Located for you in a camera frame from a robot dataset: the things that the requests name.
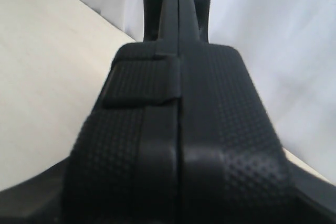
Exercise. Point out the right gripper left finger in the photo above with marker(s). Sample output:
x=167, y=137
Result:
x=36, y=200

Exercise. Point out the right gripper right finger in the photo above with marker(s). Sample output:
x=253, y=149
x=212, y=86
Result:
x=308, y=198

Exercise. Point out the black plastic carrying case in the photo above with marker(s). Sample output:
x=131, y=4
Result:
x=178, y=134

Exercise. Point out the white backdrop curtain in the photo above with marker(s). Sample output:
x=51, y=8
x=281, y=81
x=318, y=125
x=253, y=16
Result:
x=289, y=49

